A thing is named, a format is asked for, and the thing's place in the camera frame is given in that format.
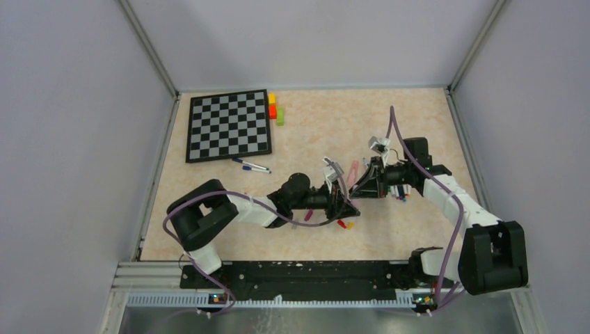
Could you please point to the pink highlighter marker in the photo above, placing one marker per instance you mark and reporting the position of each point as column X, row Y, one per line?
column 353, row 173

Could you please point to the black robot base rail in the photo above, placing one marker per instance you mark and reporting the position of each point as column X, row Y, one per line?
column 376, row 280

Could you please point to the blue capped whiteboard pen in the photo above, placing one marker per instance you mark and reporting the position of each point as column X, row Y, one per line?
column 246, row 163

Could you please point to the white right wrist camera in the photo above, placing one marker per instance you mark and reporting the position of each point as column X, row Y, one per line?
column 380, row 146

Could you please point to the green toy block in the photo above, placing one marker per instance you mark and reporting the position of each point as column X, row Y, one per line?
column 280, row 116

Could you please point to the black and grey chessboard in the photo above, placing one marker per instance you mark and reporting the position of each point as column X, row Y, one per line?
column 228, row 126

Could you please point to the grey slotted cable duct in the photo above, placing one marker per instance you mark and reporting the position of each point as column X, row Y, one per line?
column 206, row 300

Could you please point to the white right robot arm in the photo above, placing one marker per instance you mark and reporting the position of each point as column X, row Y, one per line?
column 493, row 252

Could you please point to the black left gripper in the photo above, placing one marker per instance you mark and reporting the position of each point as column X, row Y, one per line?
column 337, row 207

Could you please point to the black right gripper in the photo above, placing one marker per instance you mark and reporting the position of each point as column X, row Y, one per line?
column 373, row 183

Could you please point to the orange toy block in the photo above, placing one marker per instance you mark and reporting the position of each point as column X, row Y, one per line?
column 272, row 111

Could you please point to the magenta pen cap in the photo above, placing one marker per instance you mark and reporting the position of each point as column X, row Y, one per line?
column 308, row 215

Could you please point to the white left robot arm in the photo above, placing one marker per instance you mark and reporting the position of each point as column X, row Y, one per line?
column 199, row 216

